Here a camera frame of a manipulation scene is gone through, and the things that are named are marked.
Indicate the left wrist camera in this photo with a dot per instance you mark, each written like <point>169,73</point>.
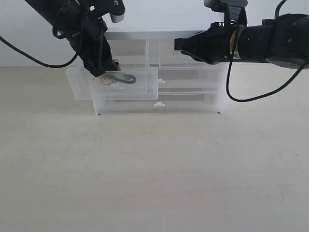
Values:
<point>114,8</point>

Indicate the gold keychain with black strap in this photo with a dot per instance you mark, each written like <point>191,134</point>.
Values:
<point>108,79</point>

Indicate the white plastic drawer cabinet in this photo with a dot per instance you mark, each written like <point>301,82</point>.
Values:
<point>159,19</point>

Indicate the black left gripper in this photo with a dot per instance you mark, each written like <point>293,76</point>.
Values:
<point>75,22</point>

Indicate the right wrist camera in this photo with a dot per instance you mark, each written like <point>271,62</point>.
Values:
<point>233,10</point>

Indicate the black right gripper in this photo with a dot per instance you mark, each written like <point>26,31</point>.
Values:
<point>210,46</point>

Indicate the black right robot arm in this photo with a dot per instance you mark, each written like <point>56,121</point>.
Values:
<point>283,42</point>

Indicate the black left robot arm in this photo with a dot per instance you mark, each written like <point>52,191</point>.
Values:
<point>47,9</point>

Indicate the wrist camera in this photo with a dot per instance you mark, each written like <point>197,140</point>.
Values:
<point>233,10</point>
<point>114,8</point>

